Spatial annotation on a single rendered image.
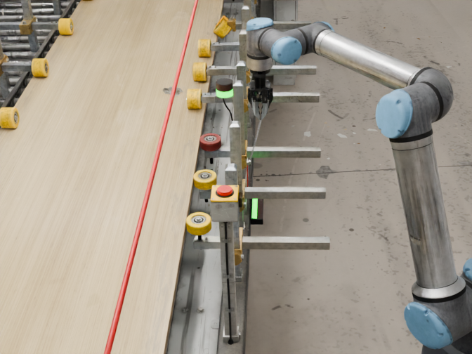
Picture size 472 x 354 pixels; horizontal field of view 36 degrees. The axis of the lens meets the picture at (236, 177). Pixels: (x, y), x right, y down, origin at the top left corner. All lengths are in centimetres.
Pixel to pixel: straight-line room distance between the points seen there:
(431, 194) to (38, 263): 114
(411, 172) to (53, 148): 137
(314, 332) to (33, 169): 137
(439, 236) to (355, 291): 139
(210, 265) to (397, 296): 112
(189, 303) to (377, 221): 163
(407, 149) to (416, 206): 16
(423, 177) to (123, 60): 181
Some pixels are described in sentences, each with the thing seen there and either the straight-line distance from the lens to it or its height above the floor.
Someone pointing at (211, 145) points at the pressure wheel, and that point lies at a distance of 267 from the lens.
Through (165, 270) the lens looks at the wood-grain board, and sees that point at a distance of 212.
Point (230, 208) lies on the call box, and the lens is 184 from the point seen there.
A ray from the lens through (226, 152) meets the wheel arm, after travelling 271.
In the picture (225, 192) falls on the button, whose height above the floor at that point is 123.
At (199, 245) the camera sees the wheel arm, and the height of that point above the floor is 82.
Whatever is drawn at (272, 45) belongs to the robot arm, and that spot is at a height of 135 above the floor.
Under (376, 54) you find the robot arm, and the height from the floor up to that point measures 138.
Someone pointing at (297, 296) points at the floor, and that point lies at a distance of 335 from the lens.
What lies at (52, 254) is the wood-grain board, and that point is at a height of 90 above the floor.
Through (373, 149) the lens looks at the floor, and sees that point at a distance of 439.
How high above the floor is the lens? 228
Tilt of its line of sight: 34 degrees down
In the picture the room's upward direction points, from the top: 2 degrees counter-clockwise
